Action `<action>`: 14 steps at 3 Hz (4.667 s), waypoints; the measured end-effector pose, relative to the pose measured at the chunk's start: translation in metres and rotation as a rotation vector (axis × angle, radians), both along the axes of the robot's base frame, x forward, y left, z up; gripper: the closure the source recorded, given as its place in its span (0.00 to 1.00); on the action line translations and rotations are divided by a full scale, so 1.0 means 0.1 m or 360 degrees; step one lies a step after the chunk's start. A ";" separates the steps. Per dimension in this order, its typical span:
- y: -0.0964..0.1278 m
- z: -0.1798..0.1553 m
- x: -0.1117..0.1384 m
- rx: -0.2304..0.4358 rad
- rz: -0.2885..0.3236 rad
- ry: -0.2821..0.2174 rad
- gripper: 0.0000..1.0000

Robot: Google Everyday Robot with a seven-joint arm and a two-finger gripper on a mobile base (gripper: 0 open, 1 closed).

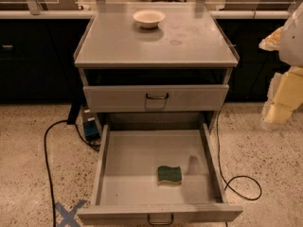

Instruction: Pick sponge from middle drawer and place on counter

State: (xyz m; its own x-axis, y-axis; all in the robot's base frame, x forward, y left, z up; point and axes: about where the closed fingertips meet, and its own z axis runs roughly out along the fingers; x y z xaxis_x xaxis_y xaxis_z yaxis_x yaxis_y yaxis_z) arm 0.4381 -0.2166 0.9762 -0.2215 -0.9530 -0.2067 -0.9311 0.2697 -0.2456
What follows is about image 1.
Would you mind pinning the open grey bottom drawer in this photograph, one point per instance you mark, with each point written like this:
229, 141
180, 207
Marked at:
126, 187

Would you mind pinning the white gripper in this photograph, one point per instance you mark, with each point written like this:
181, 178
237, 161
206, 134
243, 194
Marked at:
293, 44

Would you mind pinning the closed grey upper drawer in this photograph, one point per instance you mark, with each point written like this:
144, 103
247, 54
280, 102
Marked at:
182, 98

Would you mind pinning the grey drawer cabinet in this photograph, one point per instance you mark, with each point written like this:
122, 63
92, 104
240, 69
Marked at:
187, 48

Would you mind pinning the blue tape cross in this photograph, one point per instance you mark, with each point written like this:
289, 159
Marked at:
68, 217

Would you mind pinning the metal lower drawer handle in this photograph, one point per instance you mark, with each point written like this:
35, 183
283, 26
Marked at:
160, 222

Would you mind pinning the metal upper drawer handle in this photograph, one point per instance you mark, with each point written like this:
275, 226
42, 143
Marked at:
148, 96

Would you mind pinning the metal drawer handle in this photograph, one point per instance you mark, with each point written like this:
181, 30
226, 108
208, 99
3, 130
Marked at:
148, 96
160, 222

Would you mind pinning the blue power box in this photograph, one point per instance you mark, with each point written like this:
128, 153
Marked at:
89, 124

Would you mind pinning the green and yellow sponge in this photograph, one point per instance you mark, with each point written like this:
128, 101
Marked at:
169, 174

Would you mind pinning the dark lab bench cabinets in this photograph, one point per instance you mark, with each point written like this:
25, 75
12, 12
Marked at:
36, 60

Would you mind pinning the white ceramic bowl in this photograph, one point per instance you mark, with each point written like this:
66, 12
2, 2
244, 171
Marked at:
149, 18

